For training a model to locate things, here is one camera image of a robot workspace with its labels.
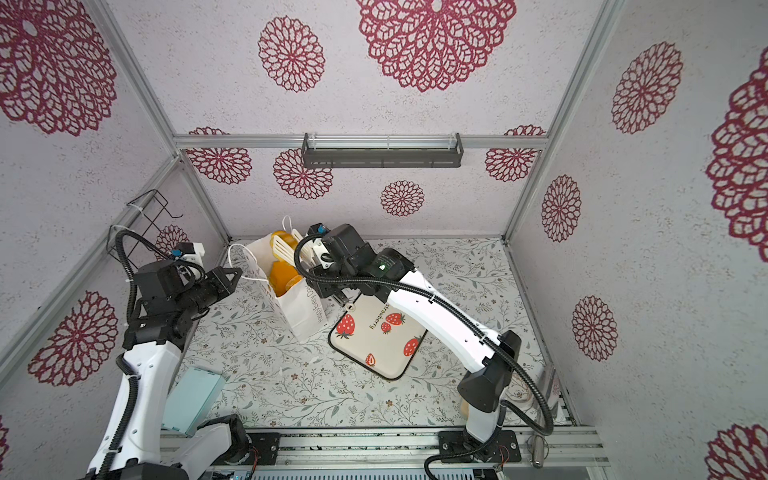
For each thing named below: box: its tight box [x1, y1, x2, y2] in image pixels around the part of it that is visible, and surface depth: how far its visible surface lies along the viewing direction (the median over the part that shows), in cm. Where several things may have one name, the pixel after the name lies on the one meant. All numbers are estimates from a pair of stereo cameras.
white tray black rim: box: [328, 294, 427, 379], surface depth 95 cm
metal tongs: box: [272, 228, 315, 268], surface depth 70 cm
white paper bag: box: [246, 234, 329, 342], surface depth 83 cm
